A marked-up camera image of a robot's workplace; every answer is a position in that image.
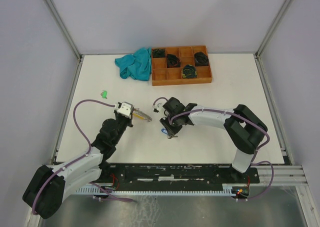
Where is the rolled black orange sock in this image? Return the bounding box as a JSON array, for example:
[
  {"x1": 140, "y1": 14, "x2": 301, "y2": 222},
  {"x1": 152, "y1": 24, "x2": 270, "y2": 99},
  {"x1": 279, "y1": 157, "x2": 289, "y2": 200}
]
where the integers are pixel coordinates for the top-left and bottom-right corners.
[{"x1": 166, "y1": 53, "x2": 181, "y2": 68}]

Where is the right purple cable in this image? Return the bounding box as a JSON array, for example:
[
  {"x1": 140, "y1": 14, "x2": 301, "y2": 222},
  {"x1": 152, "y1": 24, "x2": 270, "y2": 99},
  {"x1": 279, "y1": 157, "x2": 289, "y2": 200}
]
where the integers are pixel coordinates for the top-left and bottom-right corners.
[{"x1": 152, "y1": 96, "x2": 276, "y2": 200}]

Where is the white cable duct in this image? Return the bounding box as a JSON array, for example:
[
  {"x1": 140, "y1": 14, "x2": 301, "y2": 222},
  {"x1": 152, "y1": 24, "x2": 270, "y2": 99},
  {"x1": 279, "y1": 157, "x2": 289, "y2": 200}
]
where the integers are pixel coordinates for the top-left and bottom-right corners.
[{"x1": 74, "y1": 184, "x2": 236, "y2": 197}]

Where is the blue tag key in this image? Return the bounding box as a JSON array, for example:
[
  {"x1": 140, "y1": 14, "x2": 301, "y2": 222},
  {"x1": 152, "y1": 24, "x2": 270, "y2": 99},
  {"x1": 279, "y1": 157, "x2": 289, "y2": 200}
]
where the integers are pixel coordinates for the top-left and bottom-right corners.
[{"x1": 161, "y1": 128, "x2": 178, "y2": 139}]

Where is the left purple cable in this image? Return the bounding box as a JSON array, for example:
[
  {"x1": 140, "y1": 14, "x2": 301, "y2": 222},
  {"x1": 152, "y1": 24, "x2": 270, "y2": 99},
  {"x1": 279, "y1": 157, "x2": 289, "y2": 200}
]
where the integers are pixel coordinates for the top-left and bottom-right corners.
[{"x1": 31, "y1": 99, "x2": 118, "y2": 217}]

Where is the wooden compartment tray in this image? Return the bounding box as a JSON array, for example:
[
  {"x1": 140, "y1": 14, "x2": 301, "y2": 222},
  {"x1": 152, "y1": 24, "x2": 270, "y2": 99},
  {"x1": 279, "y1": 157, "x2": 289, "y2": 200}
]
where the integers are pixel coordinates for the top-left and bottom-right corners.
[{"x1": 151, "y1": 45, "x2": 213, "y2": 86}]

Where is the metal key organizer ring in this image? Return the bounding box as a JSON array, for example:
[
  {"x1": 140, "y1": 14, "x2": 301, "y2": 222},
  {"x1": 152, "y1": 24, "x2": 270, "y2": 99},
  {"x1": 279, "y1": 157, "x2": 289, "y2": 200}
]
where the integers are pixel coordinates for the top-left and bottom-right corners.
[{"x1": 132, "y1": 107, "x2": 153, "y2": 123}]

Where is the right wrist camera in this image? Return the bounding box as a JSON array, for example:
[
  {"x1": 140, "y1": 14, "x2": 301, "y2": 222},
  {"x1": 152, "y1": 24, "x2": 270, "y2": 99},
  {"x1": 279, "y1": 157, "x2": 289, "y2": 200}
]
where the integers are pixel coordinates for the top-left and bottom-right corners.
[{"x1": 152, "y1": 99, "x2": 166, "y2": 113}]

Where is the rolled dark sock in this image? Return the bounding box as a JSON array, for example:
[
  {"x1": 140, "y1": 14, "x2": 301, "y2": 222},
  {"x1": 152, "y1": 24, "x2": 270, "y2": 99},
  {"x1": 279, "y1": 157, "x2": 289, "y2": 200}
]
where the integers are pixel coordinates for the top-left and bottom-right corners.
[{"x1": 152, "y1": 48, "x2": 166, "y2": 59}]

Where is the teal cloth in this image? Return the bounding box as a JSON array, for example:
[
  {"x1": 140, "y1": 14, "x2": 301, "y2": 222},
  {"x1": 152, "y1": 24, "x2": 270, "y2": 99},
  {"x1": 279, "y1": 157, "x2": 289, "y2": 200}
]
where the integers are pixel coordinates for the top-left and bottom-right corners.
[{"x1": 114, "y1": 47, "x2": 152, "y2": 82}]

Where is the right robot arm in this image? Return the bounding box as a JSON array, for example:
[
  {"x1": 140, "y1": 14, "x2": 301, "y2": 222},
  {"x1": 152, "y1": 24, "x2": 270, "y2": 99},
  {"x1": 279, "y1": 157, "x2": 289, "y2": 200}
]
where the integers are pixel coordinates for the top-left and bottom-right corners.
[{"x1": 154, "y1": 97, "x2": 270, "y2": 183}]

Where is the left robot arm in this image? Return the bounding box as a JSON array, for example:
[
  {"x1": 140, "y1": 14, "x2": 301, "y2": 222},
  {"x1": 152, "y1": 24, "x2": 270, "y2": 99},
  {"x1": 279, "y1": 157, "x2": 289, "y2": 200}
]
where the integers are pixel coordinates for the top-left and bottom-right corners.
[{"x1": 22, "y1": 112, "x2": 133, "y2": 219}]

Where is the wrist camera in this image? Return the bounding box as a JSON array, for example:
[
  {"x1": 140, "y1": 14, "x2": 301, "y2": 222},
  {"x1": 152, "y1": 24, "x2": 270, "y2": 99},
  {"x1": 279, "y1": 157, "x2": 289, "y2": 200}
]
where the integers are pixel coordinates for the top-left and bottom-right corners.
[
  {"x1": 152, "y1": 99, "x2": 166, "y2": 113},
  {"x1": 114, "y1": 101, "x2": 134, "y2": 119}
]

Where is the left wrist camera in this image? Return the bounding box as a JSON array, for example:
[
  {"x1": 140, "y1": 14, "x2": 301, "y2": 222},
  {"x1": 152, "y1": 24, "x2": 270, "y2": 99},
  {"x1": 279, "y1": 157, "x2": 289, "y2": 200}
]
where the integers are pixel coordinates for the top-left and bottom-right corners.
[{"x1": 114, "y1": 101, "x2": 134, "y2": 119}]

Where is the green tag key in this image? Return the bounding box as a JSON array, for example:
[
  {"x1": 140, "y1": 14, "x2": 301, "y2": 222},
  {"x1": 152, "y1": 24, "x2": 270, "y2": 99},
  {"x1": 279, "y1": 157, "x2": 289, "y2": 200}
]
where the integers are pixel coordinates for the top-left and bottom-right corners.
[{"x1": 100, "y1": 90, "x2": 108, "y2": 99}]

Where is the purple cable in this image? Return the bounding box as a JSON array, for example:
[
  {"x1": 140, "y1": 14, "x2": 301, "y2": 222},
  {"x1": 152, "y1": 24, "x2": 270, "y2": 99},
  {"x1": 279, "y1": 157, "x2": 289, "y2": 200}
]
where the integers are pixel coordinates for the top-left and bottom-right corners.
[
  {"x1": 31, "y1": 99, "x2": 118, "y2": 217},
  {"x1": 152, "y1": 96, "x2": 276, "y2": 200}
]

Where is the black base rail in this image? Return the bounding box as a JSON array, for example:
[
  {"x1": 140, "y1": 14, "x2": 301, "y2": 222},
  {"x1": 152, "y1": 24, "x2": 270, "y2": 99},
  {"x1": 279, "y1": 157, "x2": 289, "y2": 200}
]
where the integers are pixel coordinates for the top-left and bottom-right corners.
[{"x1": 94, "y1": 163, "x2": 260, "y2": 192}]

